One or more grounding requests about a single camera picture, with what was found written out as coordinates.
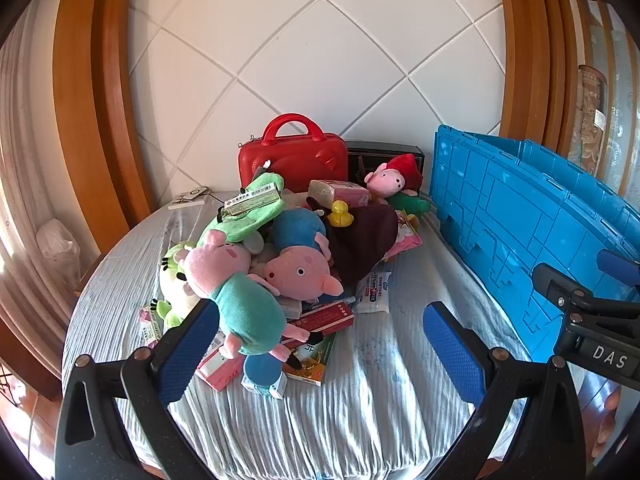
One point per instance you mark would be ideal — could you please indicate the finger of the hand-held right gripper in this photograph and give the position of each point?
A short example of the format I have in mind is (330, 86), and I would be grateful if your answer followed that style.
(565, 290)
(620, 265)

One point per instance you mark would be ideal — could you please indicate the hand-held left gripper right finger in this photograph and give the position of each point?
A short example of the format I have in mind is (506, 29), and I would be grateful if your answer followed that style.
(452, 355)

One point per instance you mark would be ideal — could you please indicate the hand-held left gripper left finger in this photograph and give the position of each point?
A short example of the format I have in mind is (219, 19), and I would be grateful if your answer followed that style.
(187, 350)

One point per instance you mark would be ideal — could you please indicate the green frog plush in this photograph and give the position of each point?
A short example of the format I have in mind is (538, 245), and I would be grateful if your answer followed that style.
(175, 280)

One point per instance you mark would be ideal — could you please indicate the pig plush with teal shirt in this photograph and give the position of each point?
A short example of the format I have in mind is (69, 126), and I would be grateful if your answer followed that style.
(250, 310)

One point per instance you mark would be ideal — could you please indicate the blue plastic crate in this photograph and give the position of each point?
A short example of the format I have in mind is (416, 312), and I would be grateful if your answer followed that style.
(500, 220)

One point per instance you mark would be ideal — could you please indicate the white wipes packet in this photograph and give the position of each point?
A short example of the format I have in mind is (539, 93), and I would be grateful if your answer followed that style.
(375, 292)

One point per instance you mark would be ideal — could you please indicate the desktop with pale blue cloth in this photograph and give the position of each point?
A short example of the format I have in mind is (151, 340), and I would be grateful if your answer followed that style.
(380, 385)

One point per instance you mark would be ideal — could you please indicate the pink and white box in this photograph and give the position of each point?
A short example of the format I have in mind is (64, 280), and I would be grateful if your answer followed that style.
(217, 370)

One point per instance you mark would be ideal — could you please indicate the small green and pink box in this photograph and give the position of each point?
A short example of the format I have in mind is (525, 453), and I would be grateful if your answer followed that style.
(152, 325)

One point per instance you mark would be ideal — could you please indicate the blue and white box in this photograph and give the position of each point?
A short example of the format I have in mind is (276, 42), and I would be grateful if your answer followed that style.
(265, 385)

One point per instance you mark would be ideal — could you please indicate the pink and green packet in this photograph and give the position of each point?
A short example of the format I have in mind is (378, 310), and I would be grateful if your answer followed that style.
(407, 240)

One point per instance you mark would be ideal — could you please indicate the green and orange box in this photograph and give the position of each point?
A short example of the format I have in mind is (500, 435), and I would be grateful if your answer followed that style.
(312, 360)

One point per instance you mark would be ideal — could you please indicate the red box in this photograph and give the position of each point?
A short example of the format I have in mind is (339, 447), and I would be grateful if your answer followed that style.
(325, 317)

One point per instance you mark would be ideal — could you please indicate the pig plush with blue shirt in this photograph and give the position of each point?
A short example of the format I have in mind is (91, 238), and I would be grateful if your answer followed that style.
(295, 270)

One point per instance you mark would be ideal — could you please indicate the light green plush toy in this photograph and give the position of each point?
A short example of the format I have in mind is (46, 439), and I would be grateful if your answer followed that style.
(250, 222)

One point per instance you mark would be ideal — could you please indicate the dark maroon cloth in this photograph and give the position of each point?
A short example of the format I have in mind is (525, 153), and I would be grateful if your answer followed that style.
(365, 240)

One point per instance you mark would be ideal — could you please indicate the white flat box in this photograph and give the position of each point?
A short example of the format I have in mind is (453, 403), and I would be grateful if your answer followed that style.
(185, 204)

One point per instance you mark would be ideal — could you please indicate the patterned hanging cloth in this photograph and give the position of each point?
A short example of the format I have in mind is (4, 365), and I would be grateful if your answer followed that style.
(590, 120)

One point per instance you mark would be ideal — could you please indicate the white small device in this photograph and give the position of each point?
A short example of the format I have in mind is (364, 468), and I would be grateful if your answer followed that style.
(192, 194)

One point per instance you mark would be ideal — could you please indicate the frosted glass partition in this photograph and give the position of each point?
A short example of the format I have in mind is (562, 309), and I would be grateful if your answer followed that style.
(620, 85)

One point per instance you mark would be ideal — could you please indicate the yellow rubber duck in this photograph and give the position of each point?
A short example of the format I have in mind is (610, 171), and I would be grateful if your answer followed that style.
(341, 212)

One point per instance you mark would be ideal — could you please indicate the pig plush with red hat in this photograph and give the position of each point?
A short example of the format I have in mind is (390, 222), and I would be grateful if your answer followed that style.
(385, 180)

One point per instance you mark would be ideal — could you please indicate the red handbag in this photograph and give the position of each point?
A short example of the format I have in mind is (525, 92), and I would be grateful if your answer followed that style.
(295, 160)

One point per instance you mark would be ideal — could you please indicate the black box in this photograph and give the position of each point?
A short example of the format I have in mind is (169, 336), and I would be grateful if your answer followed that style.
(370, 152)

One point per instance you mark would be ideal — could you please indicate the pale curtain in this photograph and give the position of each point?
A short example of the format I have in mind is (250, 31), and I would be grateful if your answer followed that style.
(25, 160)

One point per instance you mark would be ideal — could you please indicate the wooden wall trim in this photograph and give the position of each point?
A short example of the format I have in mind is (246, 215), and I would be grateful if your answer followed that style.
(535, 60)
(90, 85)

